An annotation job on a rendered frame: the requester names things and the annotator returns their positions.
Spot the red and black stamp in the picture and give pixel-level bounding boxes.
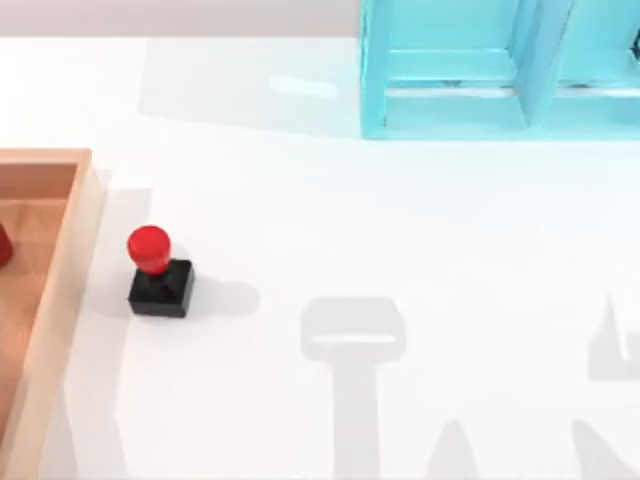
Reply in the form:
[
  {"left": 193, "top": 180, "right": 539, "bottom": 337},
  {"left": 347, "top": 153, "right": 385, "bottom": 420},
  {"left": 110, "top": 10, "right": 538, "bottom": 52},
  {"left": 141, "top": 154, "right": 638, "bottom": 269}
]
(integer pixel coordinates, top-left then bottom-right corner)
[{"left": 126, "top": 225, "right": 195, "bottom": 320}]

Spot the light blue rack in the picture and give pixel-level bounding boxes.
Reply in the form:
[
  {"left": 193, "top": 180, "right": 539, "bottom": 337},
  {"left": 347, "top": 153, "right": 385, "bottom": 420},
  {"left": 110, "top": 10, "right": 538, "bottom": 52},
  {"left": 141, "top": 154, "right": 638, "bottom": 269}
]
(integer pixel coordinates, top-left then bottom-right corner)
[{"left": 358, "top": 0, "right": 640, "bottom": 141}]

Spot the shallow salmon-coloured box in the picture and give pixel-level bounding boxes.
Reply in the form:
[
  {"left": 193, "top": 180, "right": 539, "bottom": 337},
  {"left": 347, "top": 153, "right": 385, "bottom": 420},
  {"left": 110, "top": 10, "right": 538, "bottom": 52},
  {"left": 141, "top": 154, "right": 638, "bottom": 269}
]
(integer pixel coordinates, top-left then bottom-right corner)
[{"left": 0, "top": 147, "right": 107, "bottom": 480}]

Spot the red object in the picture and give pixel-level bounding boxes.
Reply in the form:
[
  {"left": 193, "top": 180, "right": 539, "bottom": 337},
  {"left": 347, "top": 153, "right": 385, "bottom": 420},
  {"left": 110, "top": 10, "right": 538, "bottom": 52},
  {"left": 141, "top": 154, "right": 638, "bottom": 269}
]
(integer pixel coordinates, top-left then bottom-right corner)
[{"left": 0, "top": 223, "right": 14, "bottom": 267}]

